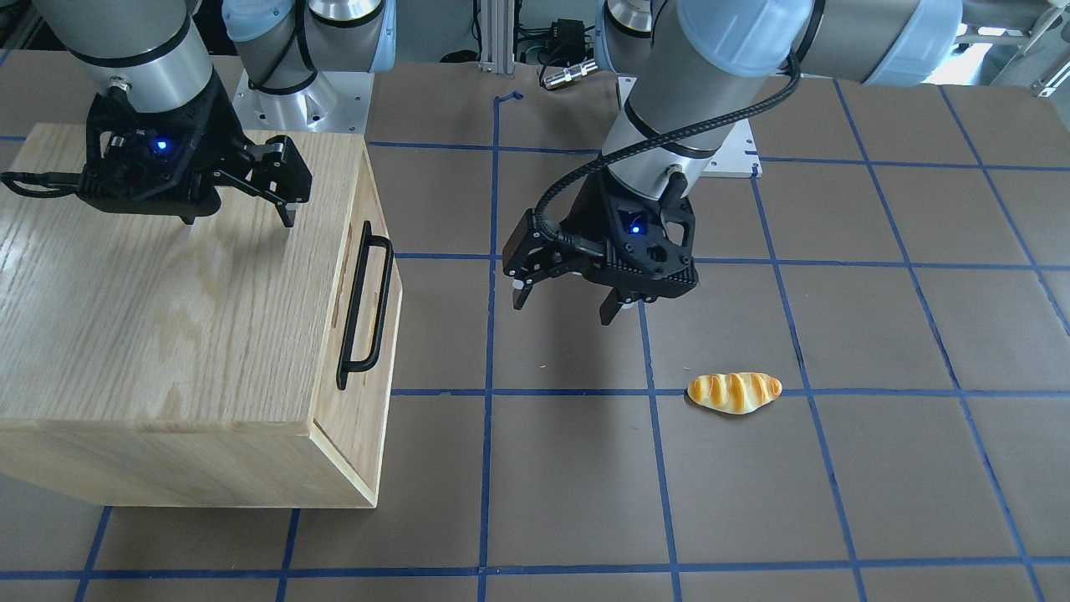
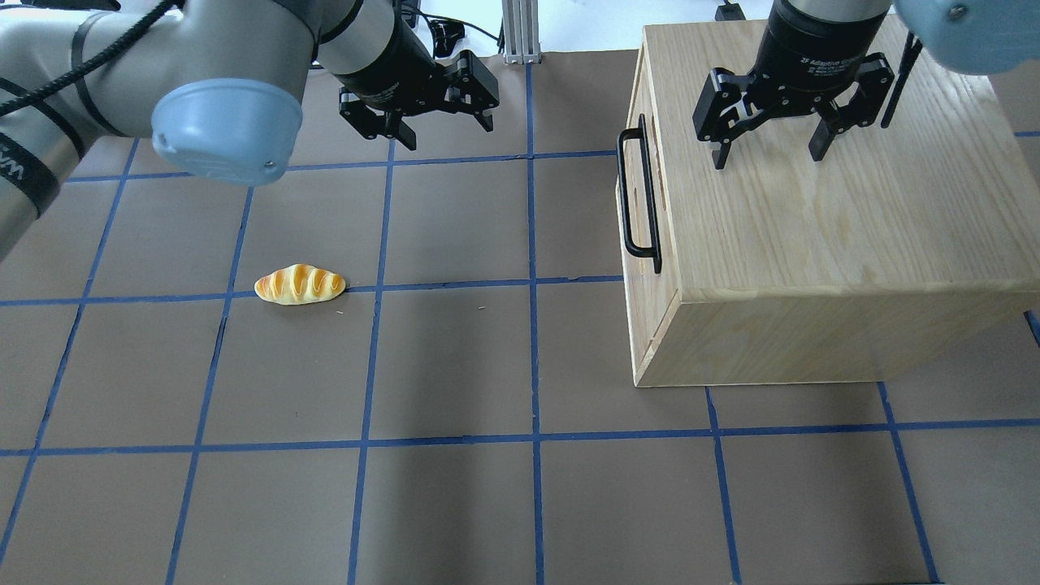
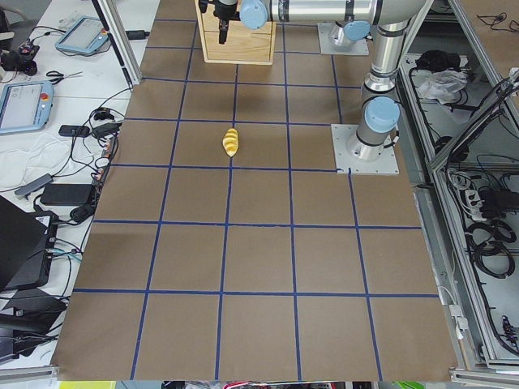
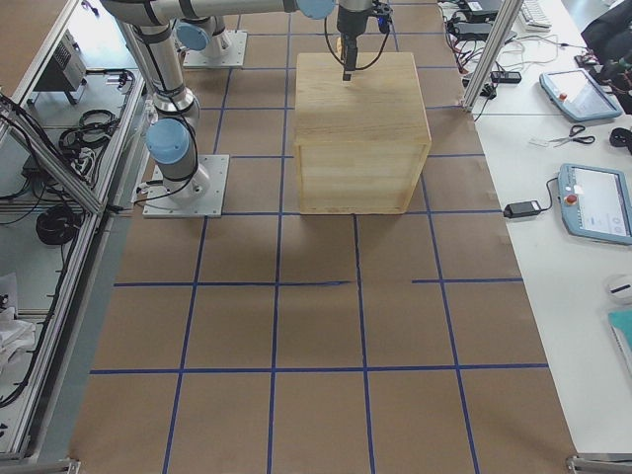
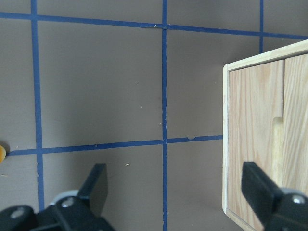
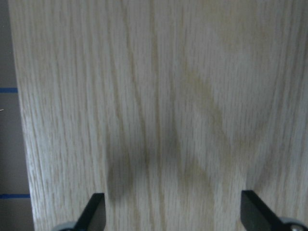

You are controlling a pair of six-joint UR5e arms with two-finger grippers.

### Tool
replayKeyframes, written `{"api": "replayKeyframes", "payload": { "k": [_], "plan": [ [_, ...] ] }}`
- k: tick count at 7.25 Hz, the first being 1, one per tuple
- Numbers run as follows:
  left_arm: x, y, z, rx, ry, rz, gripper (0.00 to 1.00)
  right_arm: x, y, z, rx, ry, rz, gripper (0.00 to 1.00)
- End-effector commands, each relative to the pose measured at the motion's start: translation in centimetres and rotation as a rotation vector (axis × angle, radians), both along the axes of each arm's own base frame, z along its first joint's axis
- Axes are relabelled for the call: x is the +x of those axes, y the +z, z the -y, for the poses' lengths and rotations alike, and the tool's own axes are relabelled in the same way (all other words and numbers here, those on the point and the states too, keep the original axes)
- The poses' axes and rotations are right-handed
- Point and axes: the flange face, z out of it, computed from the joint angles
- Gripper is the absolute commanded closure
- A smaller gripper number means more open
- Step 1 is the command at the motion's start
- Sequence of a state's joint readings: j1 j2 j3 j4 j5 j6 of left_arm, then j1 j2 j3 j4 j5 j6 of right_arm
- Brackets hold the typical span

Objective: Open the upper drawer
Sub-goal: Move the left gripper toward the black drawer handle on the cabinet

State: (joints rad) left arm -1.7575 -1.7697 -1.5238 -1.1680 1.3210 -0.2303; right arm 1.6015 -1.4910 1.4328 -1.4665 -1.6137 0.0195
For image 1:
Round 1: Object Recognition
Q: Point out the silver cable connector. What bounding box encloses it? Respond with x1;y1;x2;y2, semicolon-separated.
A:
539;59;600;91

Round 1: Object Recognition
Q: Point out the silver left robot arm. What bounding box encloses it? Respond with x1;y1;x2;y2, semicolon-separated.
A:
503;1;964;324

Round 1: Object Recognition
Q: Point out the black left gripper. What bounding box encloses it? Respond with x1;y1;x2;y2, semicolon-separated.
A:
503;171;699;325

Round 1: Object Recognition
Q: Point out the black power adapter box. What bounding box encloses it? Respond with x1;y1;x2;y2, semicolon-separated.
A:
548;18;586;55

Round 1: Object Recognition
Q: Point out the toy bread roll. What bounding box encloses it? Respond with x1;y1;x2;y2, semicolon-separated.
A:
685;372;783;416

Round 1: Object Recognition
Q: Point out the light wooden drawer cabinet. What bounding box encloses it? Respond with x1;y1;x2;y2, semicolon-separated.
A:
1;132;370;509

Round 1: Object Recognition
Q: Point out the aluminium frame post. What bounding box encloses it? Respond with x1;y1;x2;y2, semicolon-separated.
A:
476;0;518;77

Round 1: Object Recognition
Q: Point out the black metal drawer handle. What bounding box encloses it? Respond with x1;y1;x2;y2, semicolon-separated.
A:
336;221;395;391

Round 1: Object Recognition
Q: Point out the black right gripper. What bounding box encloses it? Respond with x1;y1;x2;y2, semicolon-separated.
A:
75;84;314;228

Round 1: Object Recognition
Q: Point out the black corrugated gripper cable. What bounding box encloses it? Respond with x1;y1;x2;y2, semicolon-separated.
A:
533;55;803;237

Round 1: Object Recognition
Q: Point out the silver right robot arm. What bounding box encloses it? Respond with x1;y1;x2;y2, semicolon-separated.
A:
3;1;396;227

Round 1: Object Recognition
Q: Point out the wooden drawer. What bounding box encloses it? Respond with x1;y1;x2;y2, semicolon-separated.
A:
314;151;404;509

